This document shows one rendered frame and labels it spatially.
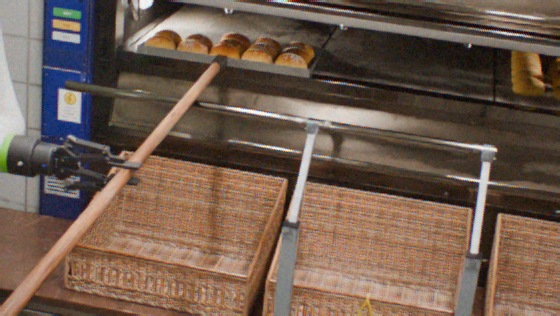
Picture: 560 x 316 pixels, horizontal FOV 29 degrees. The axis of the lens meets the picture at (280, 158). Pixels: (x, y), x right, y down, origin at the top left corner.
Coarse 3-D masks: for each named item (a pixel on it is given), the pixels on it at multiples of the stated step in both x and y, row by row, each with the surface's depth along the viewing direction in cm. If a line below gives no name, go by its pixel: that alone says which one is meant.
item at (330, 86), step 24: (120, 48) 342; (240, 72) 336; (264, 72) 334; (360, 96) 331; (384, 96) 330; (408, 96) 328; (432, 96) 327; (456, 96) 330; (504, 120) 325; (528, 120) 324; (552, 120) 322
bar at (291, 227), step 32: (128, 96) 305; (160, 96) 304; (320, 128) 297; (352, 128) 296; (480, 192) 287; (288, 224) 285; (480, 224) 283; (288, 256) 287; (480, 256) 278; (288, 288) 290
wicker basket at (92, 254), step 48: (144, 192) 349; (192, 192) 346; (240, 192) 344; (96, 240) 336; (144, 240) 350; (192, 240) 347; (240, 240) 345; (96, 288) 314; (144, 288) 320; (192, 288) 308; (240, 288) 304
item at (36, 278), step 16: (208, 80) 312; (192, 96) 295; (176, 112) 281; (160, 128) 268; (144, 144) 257; (128, 160) 247; (144, 160) 252; (128, 176) 240; (112, 192) 230; (96, 208) 221; (80, 224) 213; (64, 240) 206; (48, 256) 199; (64, 256) 203; (32, 272) 193; (48, 272) 195; (32, 288) 189; (16, 304) 182
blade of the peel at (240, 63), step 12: (216, 36) 366; (144, 48) 338; (156, 48) 338; (312, 48) 364; (324, 48) 365; (192, 60) 337; (204, 60) 336; (228, 60) 335; (240, 60) 334; (312, 60) 350; (276, 72) 334; (288, 72) 333; (300, 72) 332
